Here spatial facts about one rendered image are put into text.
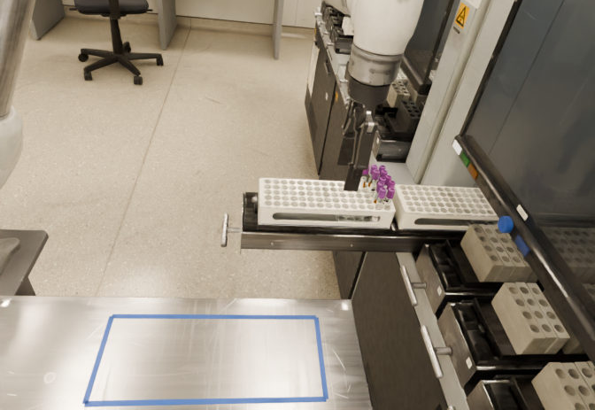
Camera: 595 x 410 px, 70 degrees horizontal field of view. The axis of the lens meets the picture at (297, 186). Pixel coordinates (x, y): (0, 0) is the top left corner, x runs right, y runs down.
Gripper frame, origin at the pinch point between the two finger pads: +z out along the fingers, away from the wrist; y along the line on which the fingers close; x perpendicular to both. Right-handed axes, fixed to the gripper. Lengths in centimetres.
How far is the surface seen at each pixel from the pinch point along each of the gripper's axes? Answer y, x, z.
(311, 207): 4.6, -7.5, 7.8
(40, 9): -300, -190, 76
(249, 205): -0.9, -20.3, 12.6
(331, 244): 6.9, -1.9, 16.5
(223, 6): -349, -47, 74
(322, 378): 39.2, -8.5, 12.0
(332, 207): 4.3, -2.8, 7.7
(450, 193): -2.6, 26.5, 7.9
